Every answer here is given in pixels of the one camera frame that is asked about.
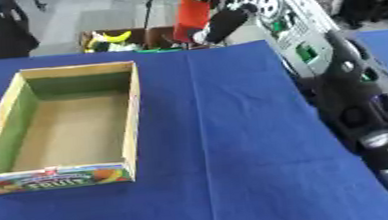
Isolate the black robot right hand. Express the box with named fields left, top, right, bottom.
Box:
left=185, top=0, right=258, bottom=47

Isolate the red rectangular block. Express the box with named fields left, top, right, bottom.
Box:
left=168, top=0, right=216, bottom=46

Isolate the brown cardboard box of toys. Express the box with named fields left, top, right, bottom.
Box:
left=78, top=21, right=196, bottom=59

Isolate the open cardboard box green inside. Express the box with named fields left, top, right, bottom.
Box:
left=0, top=59, right=151, bottom=195

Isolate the yellow toy banana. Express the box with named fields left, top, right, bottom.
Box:
left=101, top=29, right=136, bottom=46

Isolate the black tripod leg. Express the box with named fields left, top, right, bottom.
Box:
left=138, top=0, right=163, bottom=30

